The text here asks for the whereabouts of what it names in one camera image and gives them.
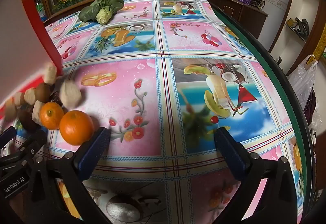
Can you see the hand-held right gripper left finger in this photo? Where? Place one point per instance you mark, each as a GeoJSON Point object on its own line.
{"type": "Point", "coordinates": [94, 152]}

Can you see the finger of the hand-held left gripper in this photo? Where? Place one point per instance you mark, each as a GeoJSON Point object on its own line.
{"type": "Point", "coordinates": [7, 135]}
{"type": "Point", "coordinates": [28, 150]}

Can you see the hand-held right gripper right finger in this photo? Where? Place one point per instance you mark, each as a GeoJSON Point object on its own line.
{"type": "Point", "coordinates": [230, 154]}

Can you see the large orange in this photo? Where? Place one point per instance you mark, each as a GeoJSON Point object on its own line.
{"type": "Point", "coordinates": [76, 127]}

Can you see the small orange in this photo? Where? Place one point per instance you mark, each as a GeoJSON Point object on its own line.
{"type": "Point", "coordinates": [51, 115]}

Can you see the red cardboard box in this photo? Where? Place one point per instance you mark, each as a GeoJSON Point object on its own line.
{"type": "Point", "coordinates": [23, 35]}

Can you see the dark red jujube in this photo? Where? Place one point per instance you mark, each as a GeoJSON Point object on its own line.
{"type": "Point", "coordinates": [55, 98]}

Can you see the printed pink tablecloth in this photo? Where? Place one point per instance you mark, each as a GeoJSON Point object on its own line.
{"type": "Point", "coordinates": [142, 73]}

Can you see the purple cloth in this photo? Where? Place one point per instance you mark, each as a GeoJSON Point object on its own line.
{"type": "Point", "coordinates": [312, 108]}

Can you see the white plastic bag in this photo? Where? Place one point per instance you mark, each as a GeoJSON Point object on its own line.
{"type": "Point", "coordinates": [304, 79]}

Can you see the clear plastic water bottle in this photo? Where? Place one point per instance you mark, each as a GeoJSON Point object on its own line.
{"type": "Point", "coordinates": [41, 10]}

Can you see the green bok choy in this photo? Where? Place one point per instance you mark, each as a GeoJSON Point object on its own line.
{"type": "Point", "coordinates": [101, 7]}

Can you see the wall shelf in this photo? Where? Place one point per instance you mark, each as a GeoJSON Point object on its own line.
{"type": "Point", "coordinates": [296, 29]}

